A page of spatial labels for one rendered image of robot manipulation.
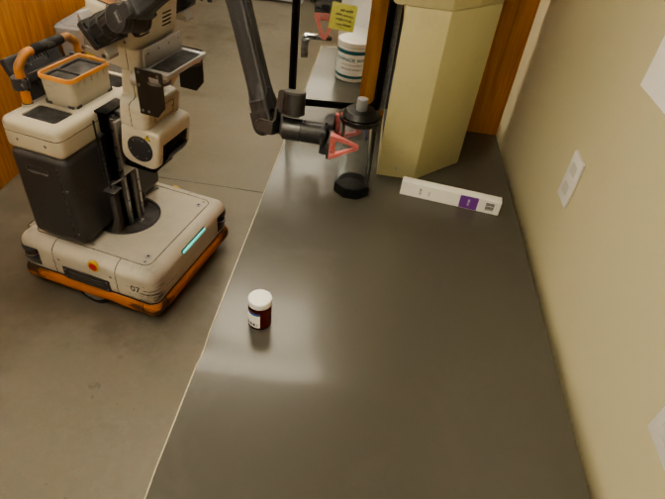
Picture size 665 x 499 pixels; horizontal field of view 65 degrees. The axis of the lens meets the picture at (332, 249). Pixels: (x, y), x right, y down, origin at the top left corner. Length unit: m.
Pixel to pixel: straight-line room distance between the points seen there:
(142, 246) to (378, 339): 1.44
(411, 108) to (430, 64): 0.13
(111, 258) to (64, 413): 0.60
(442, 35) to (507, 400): 0.86
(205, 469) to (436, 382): 0.44
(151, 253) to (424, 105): 1.31
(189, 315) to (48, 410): 0.64
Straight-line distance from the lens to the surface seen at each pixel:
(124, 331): 2.38
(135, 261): 2.26
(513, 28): 1.81
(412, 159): 1.54
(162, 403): 2.13
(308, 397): 0.98
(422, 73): 1.43
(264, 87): 1.42
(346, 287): 1.17
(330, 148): 1.34
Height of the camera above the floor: 1.76
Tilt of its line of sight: 40 degrees down
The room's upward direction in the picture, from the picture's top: 7 degrees clockwise
